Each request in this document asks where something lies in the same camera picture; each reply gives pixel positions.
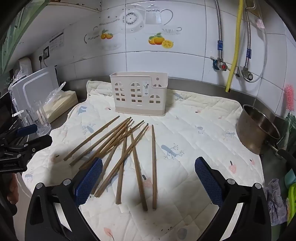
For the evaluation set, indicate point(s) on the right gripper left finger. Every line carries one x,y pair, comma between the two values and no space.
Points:
54,212

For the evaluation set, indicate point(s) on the clear glass cup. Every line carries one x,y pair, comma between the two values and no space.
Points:
36,115

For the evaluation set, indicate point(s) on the white wall label sticker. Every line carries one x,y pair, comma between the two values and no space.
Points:
57,42

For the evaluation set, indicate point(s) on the white quilted patterned mat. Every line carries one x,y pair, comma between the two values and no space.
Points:
193,126

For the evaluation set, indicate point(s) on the wall power socket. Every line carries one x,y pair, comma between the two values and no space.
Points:
46,53

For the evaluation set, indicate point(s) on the grey blue rag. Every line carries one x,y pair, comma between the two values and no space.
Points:
277,207

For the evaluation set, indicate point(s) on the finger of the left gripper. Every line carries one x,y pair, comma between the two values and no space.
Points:
27,130
38,144

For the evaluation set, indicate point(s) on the wooden chopstick vertical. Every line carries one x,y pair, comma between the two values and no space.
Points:
120,174

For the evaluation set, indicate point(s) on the wooden chopstick long diagonal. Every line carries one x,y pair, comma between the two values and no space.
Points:
118,164

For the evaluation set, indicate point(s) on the wooden chopstick bundle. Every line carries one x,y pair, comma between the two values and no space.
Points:
110,151
106,143

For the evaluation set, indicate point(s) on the beige plastic utensil holder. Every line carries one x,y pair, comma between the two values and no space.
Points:
141,93

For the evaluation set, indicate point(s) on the person's left hand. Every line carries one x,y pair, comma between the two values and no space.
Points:
13,195

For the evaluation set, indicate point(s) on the green cabinet door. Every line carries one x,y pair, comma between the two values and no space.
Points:
17,28

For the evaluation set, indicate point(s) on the white plastic storage box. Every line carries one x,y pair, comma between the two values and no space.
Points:
33,88

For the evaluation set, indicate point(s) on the stainless steel pot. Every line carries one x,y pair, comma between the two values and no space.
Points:
255,131

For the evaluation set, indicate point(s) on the steel angle valve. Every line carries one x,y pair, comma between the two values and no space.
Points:
245,74

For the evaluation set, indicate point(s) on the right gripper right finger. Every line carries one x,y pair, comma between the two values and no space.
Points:
253,221

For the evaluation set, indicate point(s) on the white appliance behind box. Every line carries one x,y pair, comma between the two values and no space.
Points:
25,64

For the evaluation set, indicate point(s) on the red handle water valve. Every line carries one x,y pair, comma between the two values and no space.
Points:
219,65

